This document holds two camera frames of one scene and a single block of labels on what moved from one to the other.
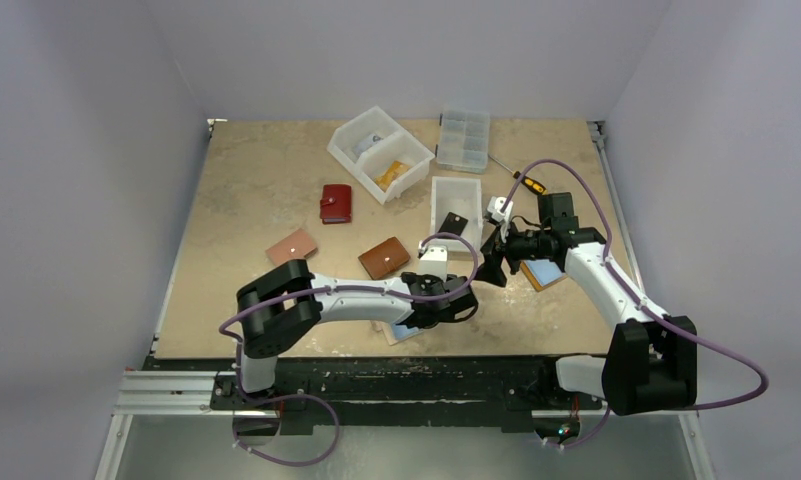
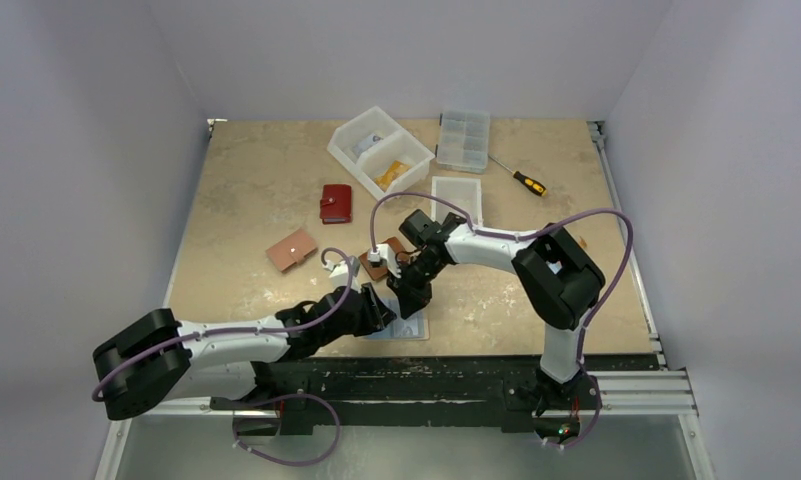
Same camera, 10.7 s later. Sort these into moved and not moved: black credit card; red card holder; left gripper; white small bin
Moved: left gripper
Not moved: white small bin; black credit card; red card holder
